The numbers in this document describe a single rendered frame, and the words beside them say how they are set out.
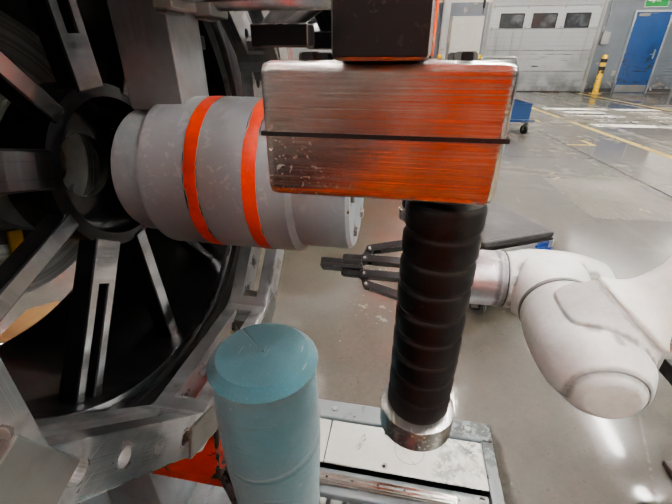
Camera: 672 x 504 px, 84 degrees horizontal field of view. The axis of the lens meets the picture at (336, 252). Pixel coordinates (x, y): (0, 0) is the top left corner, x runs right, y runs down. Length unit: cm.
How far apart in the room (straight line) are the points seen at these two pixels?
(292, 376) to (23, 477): 16
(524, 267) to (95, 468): 55
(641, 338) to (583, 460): 83
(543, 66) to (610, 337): 1372
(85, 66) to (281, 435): 36
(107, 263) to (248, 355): 20
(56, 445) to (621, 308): 51
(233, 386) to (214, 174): 16
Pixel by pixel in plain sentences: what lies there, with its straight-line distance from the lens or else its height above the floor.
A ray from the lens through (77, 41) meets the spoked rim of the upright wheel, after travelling 44.
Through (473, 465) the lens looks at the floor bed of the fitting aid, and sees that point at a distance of 109.
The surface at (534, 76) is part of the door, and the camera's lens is 1407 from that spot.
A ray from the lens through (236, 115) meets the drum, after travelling 33.
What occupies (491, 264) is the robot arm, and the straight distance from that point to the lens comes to 62.
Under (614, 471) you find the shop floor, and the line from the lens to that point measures 133.
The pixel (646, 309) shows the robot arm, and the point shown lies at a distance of 52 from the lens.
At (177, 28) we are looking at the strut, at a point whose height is 97.
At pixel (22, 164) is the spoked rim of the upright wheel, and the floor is 88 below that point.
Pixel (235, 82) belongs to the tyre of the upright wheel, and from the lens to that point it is 66.
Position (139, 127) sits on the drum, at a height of 90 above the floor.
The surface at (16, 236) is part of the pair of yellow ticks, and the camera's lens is 57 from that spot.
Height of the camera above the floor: 95
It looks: 27 degrees down
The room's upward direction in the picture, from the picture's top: straight up
